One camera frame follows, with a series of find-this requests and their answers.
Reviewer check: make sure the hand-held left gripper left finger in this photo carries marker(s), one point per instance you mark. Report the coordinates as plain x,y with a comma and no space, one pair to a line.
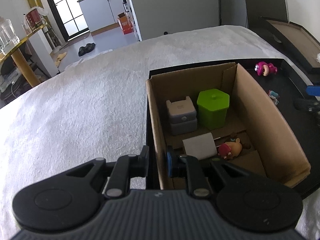
142,163

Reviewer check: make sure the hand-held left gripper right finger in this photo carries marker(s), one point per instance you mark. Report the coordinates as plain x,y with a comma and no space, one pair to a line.
170,163

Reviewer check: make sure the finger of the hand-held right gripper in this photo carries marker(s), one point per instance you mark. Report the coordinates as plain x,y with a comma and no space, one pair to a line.
313,91
307,105

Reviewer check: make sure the black shallow tray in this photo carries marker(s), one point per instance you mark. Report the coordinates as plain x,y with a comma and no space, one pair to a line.
286,87

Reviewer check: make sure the white rectangular block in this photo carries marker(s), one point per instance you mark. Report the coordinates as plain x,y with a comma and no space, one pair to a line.
200,146

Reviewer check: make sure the small teal pink figure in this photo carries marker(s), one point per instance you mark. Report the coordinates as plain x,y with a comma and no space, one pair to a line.
273,96

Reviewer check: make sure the brown cardboard box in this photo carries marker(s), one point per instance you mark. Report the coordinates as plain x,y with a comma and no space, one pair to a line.
260,120

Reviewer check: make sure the grey toy box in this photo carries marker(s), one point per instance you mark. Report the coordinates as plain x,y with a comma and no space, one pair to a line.
181,115

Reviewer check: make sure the orange doll figure red hair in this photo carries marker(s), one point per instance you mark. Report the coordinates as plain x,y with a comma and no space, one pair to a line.
230,149

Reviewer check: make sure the green hexagonal toy box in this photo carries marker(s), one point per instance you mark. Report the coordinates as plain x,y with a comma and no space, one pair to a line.
212,107

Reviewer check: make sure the pink bear figure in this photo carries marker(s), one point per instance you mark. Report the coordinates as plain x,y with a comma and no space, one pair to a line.
265,68

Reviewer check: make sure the white fluffy blanket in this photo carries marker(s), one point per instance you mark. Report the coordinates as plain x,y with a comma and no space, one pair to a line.
75,105

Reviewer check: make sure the dark grey chair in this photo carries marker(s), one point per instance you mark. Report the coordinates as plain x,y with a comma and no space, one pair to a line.
265,0

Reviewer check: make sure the white floor mat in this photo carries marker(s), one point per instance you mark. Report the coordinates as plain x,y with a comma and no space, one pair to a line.
100,53

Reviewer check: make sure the black slippers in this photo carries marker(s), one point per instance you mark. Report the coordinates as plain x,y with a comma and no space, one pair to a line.
86,49

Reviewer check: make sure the yellow slippers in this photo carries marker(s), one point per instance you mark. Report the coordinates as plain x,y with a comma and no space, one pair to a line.
60,58

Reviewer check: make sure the orange carton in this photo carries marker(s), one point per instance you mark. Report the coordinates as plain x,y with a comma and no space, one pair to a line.
125,24

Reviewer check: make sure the dark spray bottle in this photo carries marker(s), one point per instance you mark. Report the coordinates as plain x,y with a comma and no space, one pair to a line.
125,5

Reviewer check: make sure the white kitchen cabinet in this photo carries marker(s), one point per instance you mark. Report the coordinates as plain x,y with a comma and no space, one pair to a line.
105,7

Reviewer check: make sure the round gold-edged table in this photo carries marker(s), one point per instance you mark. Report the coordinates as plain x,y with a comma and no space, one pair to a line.
20,55

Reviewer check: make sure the black-framed glass door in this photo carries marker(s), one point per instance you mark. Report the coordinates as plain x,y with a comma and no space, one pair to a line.
67,7

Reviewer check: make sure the red box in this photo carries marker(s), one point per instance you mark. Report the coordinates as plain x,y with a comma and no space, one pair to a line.
33,20

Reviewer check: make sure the clear glass jars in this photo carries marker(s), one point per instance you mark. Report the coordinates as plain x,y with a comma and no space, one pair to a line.
7,35

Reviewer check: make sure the black frame with brown board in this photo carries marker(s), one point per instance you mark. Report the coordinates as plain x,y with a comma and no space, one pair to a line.
297,40

